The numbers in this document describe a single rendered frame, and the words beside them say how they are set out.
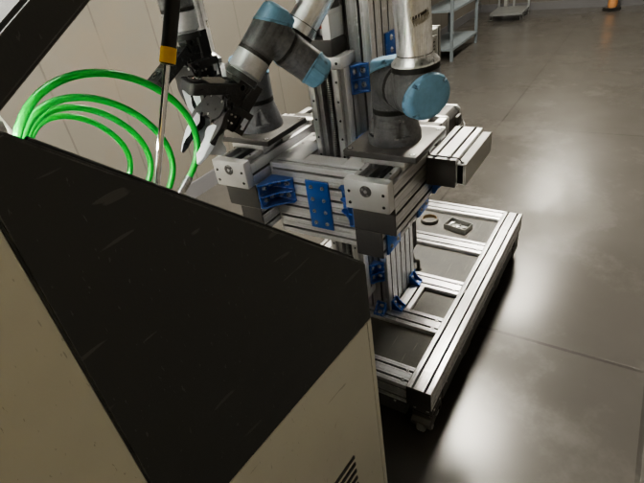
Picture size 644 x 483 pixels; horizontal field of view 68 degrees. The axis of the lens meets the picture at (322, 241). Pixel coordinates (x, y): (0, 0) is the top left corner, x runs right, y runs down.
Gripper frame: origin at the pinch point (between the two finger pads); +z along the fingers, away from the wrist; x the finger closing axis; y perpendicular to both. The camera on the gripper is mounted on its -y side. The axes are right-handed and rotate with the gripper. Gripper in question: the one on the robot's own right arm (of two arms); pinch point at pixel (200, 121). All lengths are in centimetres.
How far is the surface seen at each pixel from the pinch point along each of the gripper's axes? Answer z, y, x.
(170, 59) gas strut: -24, -36, -45
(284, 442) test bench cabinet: 48, -37, -47
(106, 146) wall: 58, 69, 189
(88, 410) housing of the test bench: 9, -63, -47
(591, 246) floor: 121, 169, -71
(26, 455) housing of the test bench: 8, -70, -47
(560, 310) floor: 121, 113, -69
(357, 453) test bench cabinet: 80, -15, -47
